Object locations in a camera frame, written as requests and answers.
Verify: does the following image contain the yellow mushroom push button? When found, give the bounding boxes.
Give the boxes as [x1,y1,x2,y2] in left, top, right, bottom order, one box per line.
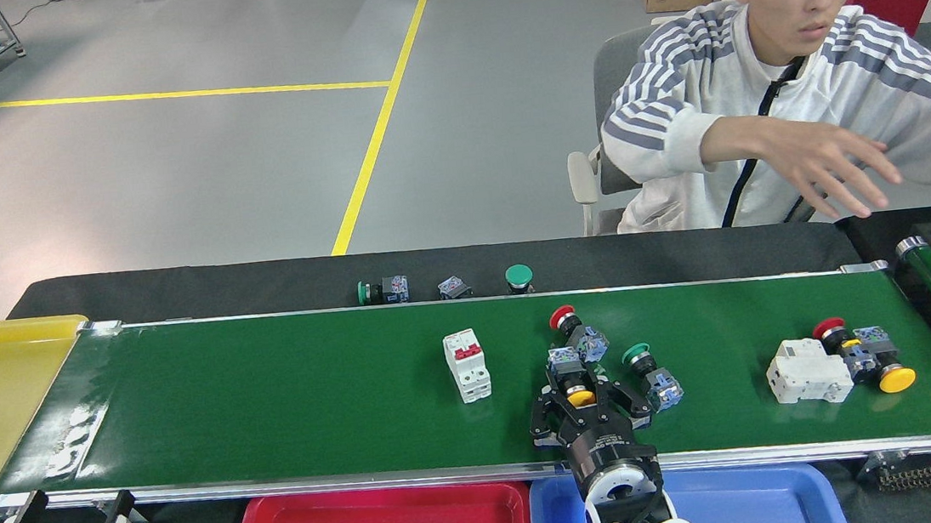
[852,322,920,398]
[546,344,599,413]

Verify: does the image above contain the white circuit breaker red lever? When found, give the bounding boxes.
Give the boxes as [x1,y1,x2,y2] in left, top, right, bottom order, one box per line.
[440,326,494,406]

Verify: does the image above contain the red mushroom push button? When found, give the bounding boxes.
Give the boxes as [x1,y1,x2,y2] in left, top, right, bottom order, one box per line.
[547,300,610,367]
[811,313,874,378]

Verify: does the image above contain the yellow plastic tray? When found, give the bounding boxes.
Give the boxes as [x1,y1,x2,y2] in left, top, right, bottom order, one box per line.
[0,312,108,523]

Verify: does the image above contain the blue plastic tray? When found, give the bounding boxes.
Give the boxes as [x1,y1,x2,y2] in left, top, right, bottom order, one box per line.
[525,447,852,523]

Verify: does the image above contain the person's right hand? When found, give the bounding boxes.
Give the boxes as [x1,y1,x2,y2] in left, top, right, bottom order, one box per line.
[759,105,908,229]

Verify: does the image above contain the person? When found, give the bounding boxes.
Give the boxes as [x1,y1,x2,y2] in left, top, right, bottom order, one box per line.
[588,0,931,244]

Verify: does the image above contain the grey office chair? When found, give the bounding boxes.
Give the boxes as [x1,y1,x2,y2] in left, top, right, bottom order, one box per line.
[553,16,685,239]

